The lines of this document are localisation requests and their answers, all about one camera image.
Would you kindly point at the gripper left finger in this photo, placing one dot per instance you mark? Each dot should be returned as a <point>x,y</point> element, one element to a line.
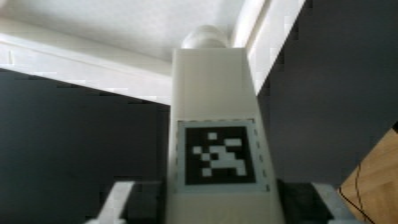
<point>130,204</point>

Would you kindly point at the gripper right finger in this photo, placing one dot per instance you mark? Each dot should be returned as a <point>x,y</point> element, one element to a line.
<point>313,205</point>

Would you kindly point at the white desk leg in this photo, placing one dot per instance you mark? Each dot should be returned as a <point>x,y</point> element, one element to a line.
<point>221,178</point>

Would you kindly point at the white desk tabletop panel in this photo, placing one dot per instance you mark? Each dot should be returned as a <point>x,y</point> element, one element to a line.
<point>122,33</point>

